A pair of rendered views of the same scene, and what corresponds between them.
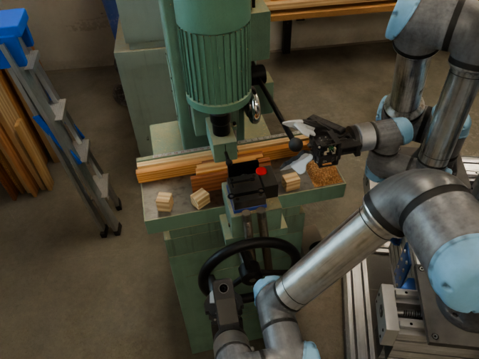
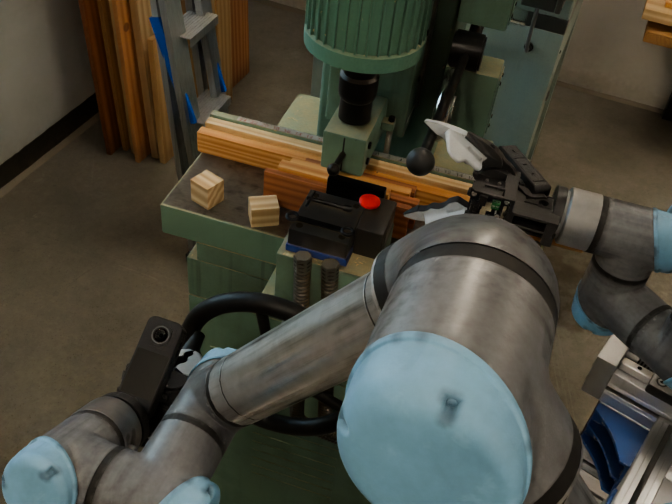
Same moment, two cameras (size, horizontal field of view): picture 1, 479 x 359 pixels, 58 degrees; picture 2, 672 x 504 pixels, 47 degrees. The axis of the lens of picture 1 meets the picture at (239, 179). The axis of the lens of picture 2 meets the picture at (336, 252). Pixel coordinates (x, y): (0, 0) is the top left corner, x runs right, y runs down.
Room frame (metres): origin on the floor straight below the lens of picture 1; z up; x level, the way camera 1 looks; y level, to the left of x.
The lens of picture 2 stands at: (0.05, -0.36, 1.69)
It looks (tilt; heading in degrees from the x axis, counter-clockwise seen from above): 43 degrees down; 23
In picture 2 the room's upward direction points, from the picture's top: 7 degrees clockwise
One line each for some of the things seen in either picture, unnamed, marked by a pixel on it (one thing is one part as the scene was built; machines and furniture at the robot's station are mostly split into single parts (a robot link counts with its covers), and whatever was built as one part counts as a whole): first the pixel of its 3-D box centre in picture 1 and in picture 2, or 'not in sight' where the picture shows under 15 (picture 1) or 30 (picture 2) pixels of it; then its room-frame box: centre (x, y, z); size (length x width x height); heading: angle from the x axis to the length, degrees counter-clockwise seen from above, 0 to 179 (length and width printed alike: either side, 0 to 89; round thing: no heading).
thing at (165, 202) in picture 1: (165, 201); (207, 189); (0.83, 0.21, 0.92); 0.04 x 0.04 x 0.04; 80
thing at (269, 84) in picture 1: (258, 94); (469, 94); (1.21, -0.07, 1.02); 0.09 x 0.07 x 0.12; 101
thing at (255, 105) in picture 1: (252, 105); (445, 105); (1.15, -0.05, 1.02); 0.12 x 0.03 x 0.12; 11
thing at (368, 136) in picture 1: (361, 138); (574, 220); (0.88, -0.33, 1.09); 0.08 x 0.05 x 0.08; 11
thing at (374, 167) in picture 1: (386, 163); (617, 299); (0.89, -0.42, 0.99); 0.11 x 0.08 x 0.11; 58
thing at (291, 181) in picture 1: (291, 181); not in sight; (0.90, -0.15, 0.92); 0.04 x 0.03 x 0.04; 107
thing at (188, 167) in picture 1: (244, 157); (385, 187); (1.01, -0.02, 0.92); 0.67 x 0.02 x 0.04; 101
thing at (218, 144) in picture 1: (222, 139); (355, 135); (1.01, 0.05, 0.99); 0.14 x 0.07 x 0.09; 11
